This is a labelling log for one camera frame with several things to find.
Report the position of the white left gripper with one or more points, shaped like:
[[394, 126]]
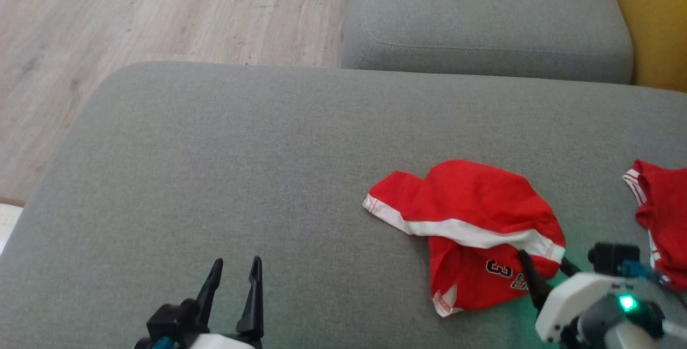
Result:
[[220, 342]]

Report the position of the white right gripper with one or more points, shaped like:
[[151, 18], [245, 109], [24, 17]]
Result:
[[569, 300]]

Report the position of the red numbered shorts white band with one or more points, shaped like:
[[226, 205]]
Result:
[[472, 198]]

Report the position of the red garment with striped trim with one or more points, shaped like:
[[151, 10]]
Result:
[[668, 204]]

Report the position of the large grey sofa chaise cushion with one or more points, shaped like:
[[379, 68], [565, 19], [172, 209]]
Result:
[[214, 177]]

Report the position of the white floor mat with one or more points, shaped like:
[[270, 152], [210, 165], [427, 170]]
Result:
[[8, 225]]

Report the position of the grey sofa seat cushion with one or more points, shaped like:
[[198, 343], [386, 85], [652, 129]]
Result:
[[483, 11]]

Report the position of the large yellow sofa back cushion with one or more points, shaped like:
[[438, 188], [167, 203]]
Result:
[[655, 16]]

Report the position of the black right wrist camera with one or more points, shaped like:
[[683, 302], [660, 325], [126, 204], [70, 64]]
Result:
[[612, 257]]

